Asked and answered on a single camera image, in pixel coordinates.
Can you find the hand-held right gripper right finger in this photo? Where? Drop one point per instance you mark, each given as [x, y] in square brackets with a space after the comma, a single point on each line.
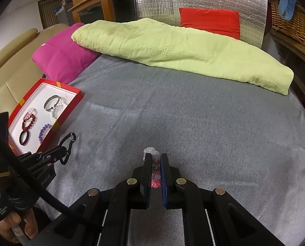
[165, 174]

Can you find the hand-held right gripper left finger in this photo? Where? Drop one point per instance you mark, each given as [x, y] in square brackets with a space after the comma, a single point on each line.
[147, 174]

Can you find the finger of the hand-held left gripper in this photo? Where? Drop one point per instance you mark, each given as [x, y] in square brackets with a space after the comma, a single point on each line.
[50, 162]
[50, 153]

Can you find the silver bangle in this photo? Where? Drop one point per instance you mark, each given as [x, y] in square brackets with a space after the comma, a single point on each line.
[46, 103]

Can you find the red cardboard box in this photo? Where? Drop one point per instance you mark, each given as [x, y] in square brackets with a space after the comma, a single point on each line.
[39, 94]

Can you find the person's left hand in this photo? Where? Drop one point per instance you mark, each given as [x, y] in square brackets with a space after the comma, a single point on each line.
[29, 223]

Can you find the dark bangle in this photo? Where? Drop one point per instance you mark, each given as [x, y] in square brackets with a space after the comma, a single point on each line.
[20, 138]

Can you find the grey bed sheet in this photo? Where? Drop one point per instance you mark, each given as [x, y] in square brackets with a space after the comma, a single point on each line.
[167, 112]

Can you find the beige sofa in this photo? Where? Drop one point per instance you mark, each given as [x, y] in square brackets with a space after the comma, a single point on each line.
[14, 64]

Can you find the magenta pillow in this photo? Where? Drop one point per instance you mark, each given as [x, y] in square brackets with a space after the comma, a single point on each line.
[62, 56]

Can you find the light green blanket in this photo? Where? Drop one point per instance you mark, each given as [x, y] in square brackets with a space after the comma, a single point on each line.
[167, 48]

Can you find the red pillow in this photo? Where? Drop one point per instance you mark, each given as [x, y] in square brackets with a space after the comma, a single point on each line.
[208, 20]

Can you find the silver insulation mat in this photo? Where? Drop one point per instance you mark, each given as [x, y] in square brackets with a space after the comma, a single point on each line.
[155, 0]

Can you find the wooden shelf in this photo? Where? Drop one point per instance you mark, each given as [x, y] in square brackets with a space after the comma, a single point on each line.
[290, 46]

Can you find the wicker basket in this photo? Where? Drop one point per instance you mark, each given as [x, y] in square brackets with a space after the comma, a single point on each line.
[301, 23]

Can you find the blue cloth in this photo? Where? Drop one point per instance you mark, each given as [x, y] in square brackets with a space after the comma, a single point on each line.
[286, 5]

